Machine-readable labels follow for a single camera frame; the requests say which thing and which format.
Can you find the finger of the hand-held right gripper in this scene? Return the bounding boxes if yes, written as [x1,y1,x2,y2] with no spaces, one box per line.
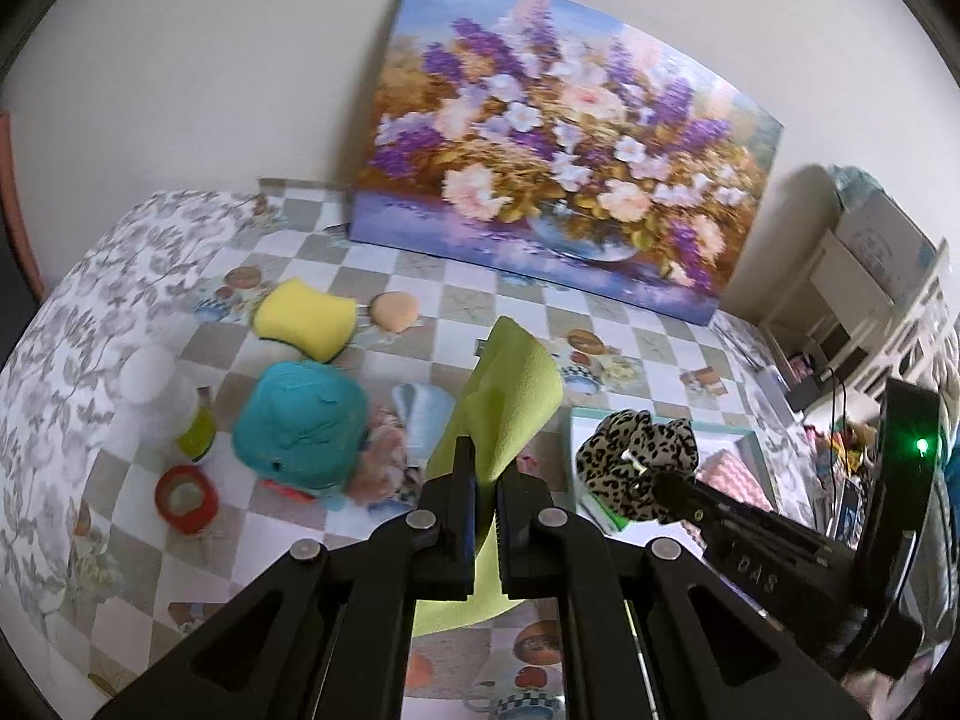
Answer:
[645,469,751,535]

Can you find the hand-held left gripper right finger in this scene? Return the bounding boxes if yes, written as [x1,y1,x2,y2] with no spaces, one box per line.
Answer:
[495,465,871,720]

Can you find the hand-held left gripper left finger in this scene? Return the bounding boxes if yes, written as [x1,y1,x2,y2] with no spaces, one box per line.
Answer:
[94,435,481,720]

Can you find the pink white wavy cloth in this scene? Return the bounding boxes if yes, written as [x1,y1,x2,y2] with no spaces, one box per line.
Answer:
[694,448,777,515]

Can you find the green tissue packet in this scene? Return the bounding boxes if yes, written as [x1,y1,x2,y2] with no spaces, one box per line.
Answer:
[581,495,631,533]

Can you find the leopard print scrunchie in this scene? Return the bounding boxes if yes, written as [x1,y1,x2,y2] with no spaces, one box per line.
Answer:
[575,409,700,524]

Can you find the pink scrunchie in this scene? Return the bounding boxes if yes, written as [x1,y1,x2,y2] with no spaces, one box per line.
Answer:
[349,420,421,503]

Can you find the teal-rimmed white tray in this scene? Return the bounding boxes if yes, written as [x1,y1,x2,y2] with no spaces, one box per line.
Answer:
[566,405,781,541]

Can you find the blue face mask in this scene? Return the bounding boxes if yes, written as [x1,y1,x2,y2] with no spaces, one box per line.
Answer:
[390,382,458,466]

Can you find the green cloth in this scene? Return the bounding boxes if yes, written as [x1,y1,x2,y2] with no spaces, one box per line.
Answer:
[412,315,563,638]

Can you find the teal plush toy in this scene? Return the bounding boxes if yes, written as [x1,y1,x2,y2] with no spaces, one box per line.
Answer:
[231,360,370,512]

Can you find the smartphone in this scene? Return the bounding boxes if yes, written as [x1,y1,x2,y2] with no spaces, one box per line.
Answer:
[831,476,865,541]

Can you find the pile of small trinkets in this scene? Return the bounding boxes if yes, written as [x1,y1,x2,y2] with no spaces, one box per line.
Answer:
[802,420,878,481]

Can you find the black charger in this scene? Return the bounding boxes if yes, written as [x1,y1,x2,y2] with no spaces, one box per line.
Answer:
[787,375,827,413]

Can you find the beige makeup puff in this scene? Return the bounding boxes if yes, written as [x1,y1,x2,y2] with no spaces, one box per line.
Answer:
[367,291,419,332]

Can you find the checked printed tablecloth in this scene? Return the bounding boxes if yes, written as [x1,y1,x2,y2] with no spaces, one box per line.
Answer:
[67,178,833,720]

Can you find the red tape roll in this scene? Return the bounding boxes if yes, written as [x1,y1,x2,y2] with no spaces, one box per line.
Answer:
[154,465,220,535]

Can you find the yellow sponge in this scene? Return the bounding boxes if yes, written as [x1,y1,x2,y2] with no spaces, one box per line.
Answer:
[251,277,357,363]

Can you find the white lattice shelf unit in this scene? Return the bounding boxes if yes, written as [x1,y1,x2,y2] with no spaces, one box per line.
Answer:
[757,187,960,406]

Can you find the white bottle with green label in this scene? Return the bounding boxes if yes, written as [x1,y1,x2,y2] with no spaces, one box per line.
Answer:
[120,345,218,464]

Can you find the teal cloth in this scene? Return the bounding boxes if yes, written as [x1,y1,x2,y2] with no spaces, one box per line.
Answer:
[829,165,886,203]

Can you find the flower painting canvas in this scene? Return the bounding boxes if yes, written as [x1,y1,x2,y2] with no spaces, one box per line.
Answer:
[349,0,785,327]

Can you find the grey leaf-print tablecloth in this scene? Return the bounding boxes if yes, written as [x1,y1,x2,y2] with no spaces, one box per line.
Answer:
[0,189,263,661]

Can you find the reddish wooden board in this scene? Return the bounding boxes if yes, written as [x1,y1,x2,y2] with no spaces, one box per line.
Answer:
[0,111,47,297]

